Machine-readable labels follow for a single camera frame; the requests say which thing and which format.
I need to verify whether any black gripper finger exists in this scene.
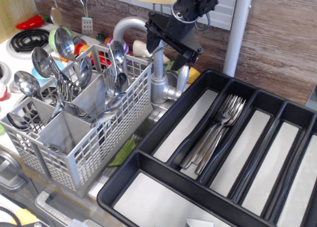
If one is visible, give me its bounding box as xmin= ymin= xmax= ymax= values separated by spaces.
xmin=171 ymin=52 xmax=188 ymax=71
xmin=147 ymin=28 xmax=161 ymax=53

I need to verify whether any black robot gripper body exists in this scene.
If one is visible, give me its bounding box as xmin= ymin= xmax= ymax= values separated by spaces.
xmin=146 ymin=11 xmax=203 ymax=63

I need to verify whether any silver metal fork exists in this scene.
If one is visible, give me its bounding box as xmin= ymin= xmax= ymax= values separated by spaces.
xmin=148 ymin=44 xmax=170 ymax=64

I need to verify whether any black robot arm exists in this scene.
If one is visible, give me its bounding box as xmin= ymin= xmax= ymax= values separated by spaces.
xmin=145 ymin=0 xmax=218 ymax=71

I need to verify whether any stack of forks in tray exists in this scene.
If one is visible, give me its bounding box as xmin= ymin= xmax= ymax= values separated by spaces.
xmin=180 ymin=94 xmax=246 ymax=175

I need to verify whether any grey plastic cutlery basket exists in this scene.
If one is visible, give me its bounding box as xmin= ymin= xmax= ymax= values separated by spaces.
xmin=0 ymin=56 xmax=153 ymax=197

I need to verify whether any black cutlery tray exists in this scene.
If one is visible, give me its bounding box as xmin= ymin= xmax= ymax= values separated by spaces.
xmin=97 ymin=70 xmax=317 ymax=227

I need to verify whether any yellow toy corn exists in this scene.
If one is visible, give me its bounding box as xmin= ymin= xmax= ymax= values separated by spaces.
xmin=187 ymin=67 xmax=201 ymax=84

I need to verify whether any spoon right compartment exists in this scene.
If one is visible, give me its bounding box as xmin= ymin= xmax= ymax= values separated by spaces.
xmin=108 ymin=40 xmax=124 ymax=72

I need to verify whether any silver kitchen faucet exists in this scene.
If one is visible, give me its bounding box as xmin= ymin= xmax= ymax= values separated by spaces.
xmin=113 ymin=16 xmax=190 ymax=104

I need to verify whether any hanging toy spatula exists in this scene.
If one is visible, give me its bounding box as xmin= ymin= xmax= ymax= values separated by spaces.
xmin=79 ymin=0 xmax=94 ymax=36

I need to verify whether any spoon in middle compartment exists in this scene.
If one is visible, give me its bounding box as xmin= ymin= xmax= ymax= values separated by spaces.
xmin=77 ymin=56 xmax=92 ymax=90

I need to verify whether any white metal pole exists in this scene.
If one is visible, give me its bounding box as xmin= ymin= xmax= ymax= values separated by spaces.
xmin=223 ymin=0 xmax=252 ymax=77

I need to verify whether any large spoon top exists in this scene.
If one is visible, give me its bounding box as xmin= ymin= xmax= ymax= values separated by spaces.
xmin=54 ymin=27 xmax=81 ymax=64

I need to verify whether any large spoon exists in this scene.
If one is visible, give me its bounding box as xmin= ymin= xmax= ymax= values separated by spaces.
xmin=31 ymin=47 xmax=61 ymax=79
xmin=14 ymin=71 xmax=43 ymax=101
xmin=54 ymin=27 xmax=81 ymax=64

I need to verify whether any green toy leaf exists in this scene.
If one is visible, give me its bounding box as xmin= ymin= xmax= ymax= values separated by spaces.
xmin=108 ymin=137 xmax=136 ymax=167

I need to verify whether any hanging toy strainer spoon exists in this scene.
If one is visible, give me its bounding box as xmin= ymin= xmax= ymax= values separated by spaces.
xmin=50 ymin=0 xmax=63 ymax=26

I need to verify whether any green toy bowl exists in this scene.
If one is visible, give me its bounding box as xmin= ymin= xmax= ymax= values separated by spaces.
xmin=49 ymin=27 xmax=74 ymax=52

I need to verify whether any large spoon left upper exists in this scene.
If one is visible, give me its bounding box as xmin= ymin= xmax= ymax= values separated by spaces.
xmin=31 ymin=47 xmax=61 ymax=79

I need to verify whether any red toy chili pepper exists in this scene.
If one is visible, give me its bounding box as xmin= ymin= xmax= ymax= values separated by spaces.
xmin=15 ymin=14 xmax=48 ymax=30

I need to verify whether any black coil stove burner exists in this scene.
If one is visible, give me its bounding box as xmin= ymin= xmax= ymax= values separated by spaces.
xmin=10 ymin=29 xmax=50 ymax=53

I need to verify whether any spoon front left corner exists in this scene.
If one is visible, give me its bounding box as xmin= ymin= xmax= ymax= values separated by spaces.
xmin=6 ymin=112 xmax=32 ymax=132

